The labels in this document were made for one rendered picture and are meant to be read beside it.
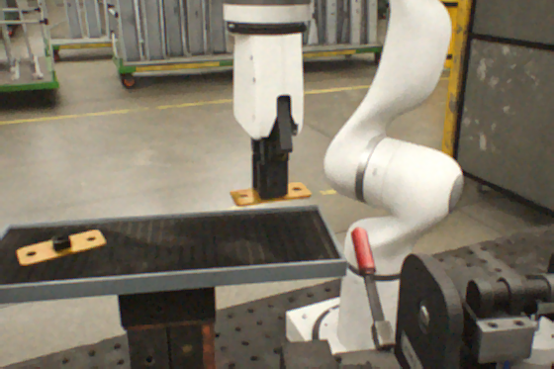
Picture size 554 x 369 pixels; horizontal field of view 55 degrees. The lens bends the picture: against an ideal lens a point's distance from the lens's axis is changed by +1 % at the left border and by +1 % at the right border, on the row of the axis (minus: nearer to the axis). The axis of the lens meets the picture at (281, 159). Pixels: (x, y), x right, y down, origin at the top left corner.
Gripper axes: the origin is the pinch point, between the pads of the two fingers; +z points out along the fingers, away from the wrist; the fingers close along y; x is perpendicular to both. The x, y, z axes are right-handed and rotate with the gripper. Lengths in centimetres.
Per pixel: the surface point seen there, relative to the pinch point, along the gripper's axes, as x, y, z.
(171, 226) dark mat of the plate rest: -10.2, -6.2, 7.7
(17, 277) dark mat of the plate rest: -25.6, 0.2, 7.6
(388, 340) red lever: 9.0, 11.5, 14.9
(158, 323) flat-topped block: -12.9, 1.9, 14.8
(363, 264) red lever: 9.6, 4.2, 10.4
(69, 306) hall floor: -45, -172, 124
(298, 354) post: -0.8, 12.0, 13.8
